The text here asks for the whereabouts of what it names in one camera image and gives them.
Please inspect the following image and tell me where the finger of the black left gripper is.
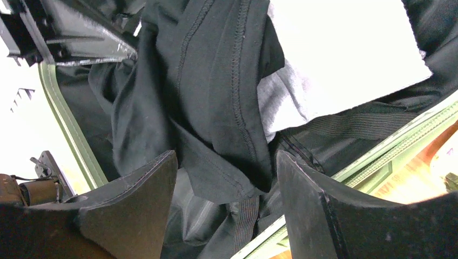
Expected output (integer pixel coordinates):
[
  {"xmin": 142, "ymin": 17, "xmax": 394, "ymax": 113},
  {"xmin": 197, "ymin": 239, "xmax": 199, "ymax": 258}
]
[{"xmin": 1, "ymin": 1, "xmax": 138, "ymax": 66}]

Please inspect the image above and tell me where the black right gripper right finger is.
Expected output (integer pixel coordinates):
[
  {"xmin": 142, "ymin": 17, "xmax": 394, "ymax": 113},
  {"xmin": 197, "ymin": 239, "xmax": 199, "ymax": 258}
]
[{"xmin": 277, "ymin": 151, "xmax": 457, "ymax": 258}]

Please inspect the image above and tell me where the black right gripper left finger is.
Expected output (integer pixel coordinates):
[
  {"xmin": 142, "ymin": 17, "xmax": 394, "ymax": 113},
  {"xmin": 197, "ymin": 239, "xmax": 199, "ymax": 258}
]
[{"xmin": 1, "ymin": 151, "xmax": 178, "ymax": 258}]

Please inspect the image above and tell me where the green hard-shell suitcase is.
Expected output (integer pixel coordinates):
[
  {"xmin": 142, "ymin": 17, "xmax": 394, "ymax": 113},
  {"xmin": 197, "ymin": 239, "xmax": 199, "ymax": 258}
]
[{"xmin": 37, "ymin": 60, "xmax": 458, "ymax": 259}]

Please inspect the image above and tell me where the black garment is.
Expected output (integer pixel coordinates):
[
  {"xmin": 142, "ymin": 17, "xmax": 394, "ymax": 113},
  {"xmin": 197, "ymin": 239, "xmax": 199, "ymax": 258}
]
[{"xmin": 89, "ymin": 1, "xmax": 284, "ymax": 204}]

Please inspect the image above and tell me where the white garment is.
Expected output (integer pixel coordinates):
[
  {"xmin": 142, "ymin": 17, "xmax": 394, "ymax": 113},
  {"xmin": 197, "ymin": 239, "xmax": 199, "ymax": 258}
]
[{"xmin": 258, "ymin": 1, "xmax": 432, "ymax": 141}]

